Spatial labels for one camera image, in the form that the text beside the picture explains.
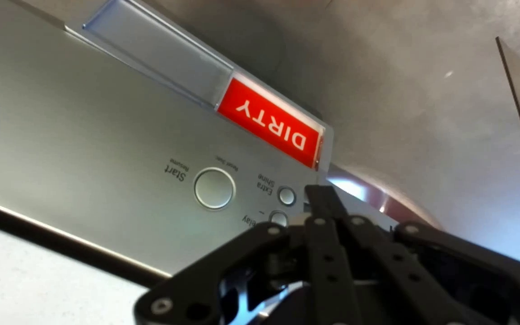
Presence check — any red dirty magnet sign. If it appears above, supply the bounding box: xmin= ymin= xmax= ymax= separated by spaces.
xmin=73 ymin=0 xmax=332 ymax=170

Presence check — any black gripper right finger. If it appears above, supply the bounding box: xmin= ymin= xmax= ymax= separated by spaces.
xmin=306 ymin=186 xmax=520 ymax=325

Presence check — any round silver start button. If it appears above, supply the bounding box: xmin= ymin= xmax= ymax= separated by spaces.
xmin=193 ymin=166 xmax=236 ymax=209

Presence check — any stainless steel dishwasher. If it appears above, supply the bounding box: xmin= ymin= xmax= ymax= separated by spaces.
xmin=0 ymin=0 xmax=429 ymax=280

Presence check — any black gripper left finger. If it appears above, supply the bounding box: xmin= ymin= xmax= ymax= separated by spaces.
xmin=133 ymin=222 xmax=308 ymax=325

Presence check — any small round dishwasher button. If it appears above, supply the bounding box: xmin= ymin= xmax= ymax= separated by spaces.
xmin=277 ymin=186 xmax=295 ymax=206

